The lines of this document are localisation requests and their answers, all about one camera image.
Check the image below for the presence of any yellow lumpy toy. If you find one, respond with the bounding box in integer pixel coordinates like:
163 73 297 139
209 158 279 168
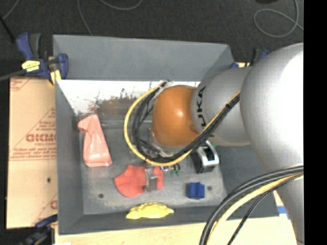
125 202 175 220

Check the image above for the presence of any brown cardboard board red print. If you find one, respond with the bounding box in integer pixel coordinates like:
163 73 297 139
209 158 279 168
5 76 59 230

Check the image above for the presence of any pink plastic packet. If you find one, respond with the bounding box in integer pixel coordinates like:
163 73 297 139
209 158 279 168
77 114 113 168

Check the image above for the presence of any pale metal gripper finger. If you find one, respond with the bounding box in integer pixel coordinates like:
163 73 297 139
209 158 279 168
143 167 151 191
149 168 158 191

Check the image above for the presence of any blue block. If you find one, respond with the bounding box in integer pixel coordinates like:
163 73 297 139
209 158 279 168
185 182 205 200

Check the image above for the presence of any black and grey tape dispenser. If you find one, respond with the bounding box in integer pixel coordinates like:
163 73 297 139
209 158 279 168
191 140 220 174

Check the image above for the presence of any red cloth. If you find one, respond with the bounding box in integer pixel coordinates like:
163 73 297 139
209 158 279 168
113 164 165 199

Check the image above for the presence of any grey metal bin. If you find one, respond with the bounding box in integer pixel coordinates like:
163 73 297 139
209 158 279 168
52 34 279 235

